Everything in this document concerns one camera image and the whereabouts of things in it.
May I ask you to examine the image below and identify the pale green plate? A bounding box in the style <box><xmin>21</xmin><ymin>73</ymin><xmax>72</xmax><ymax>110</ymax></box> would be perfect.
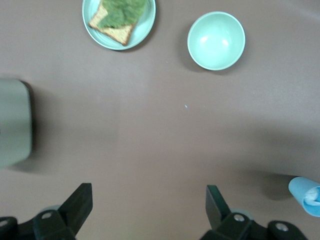
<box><xmin>81</xmin><ymin>0</ymin><xmax>157</xmax><ymax>51</ymax></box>

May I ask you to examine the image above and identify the pale green bowl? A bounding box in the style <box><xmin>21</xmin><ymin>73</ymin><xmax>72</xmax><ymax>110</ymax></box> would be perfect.
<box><xmin>186</xmin><ymin>10</ymin><xmax>246</xmax><ymax>72</ymax></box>

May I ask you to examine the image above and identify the beige and steel toaster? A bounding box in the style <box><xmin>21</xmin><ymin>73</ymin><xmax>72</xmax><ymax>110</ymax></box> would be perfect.
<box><xmin>0</xmin><ymin>78</ymin><xmax>35</xmax><ymax>169</ymax></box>

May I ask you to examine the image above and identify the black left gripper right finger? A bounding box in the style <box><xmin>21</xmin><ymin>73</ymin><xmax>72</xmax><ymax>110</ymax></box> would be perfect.
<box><xmin>199</xmin><ymin>184</ymin><xmax>254</xmax><ymax>240</ymax></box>

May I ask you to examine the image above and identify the green lettuce leaf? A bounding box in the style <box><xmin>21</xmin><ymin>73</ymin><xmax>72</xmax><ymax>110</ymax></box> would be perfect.
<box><xmin>95</xmin><ymin>0</ymin><xmax>148</xmax><ymax>30</ymax></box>

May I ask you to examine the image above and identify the blue cup with white filling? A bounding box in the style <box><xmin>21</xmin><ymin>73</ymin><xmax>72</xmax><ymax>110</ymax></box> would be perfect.
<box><xmin>288</xmin><ymin>176</ymin><xmax>320</xmax><ymax>218</ymax></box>

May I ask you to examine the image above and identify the white filling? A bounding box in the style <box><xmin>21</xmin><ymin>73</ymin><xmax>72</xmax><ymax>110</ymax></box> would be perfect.
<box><xmin>303</xmin><ymin>186</ymin><xmax>320</xmax><ymax>207</ymax></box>

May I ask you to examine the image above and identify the brown bread slice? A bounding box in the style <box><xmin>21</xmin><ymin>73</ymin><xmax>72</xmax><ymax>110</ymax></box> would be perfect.
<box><xmin>87</xmin><ymin>0</ymin><xmax>137</xmax><ymax>47</ymax></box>

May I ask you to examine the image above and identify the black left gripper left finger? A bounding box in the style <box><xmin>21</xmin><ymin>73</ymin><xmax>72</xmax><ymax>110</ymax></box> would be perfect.
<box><xmin>31</xmin><ymin>182</ymin><xmax>94</xmax><ymax>240</ymax></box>

